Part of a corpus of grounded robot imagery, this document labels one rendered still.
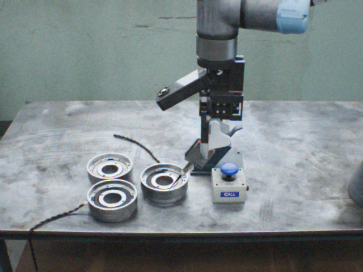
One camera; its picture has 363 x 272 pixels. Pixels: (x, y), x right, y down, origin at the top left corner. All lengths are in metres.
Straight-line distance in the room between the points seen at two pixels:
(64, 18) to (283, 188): 1.81
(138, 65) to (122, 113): 1.27
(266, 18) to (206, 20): 0.10
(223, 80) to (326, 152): 0.46
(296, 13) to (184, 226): 0.47
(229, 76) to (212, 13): 0.13
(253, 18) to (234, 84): 0.14
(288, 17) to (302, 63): 1.94
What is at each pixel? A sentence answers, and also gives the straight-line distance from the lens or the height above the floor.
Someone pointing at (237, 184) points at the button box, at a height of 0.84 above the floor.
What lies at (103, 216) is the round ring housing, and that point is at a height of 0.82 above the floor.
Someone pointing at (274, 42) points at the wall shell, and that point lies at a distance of 2.62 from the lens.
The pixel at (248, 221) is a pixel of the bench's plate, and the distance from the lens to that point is 0.97.
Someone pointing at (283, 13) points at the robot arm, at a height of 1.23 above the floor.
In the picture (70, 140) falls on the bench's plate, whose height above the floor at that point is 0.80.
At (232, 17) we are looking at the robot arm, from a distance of 0.79.
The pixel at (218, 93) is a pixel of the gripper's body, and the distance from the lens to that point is 0.85.
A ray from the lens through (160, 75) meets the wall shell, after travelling 2.64.
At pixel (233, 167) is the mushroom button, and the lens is 0.99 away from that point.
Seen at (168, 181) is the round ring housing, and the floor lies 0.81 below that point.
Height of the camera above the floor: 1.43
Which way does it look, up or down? 30 degrees down
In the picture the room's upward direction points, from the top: straight up
